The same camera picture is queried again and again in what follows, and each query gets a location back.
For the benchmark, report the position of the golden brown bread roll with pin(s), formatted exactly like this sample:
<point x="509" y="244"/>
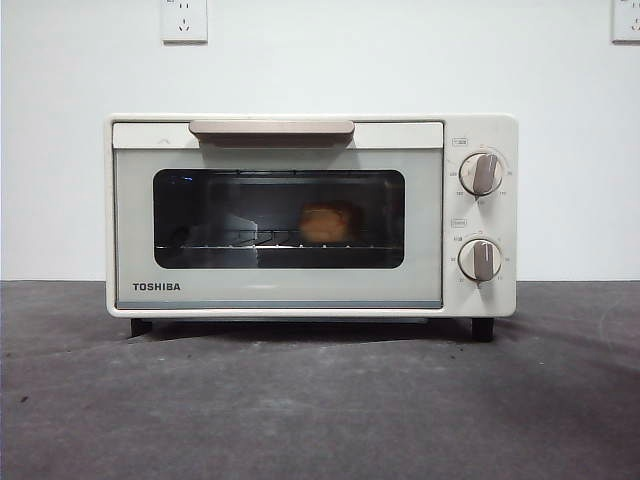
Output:
<point x="327" y="222"/>

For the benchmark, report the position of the cream Toshiba toaster oven body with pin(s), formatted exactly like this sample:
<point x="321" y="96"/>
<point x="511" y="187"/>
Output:
<point x="480" y="130"/>

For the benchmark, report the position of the timer knob with beige grip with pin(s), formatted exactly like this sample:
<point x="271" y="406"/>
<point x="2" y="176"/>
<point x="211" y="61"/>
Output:
<point x="480" y="259"/>

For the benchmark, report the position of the temperature knob with beige grip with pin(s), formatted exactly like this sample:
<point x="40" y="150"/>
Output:
<point x="481" y="173"/>

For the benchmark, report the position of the white wall socket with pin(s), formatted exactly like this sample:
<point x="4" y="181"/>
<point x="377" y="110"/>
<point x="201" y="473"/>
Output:
<point x="627" y="22"/>
<point x="183" y="22"/>

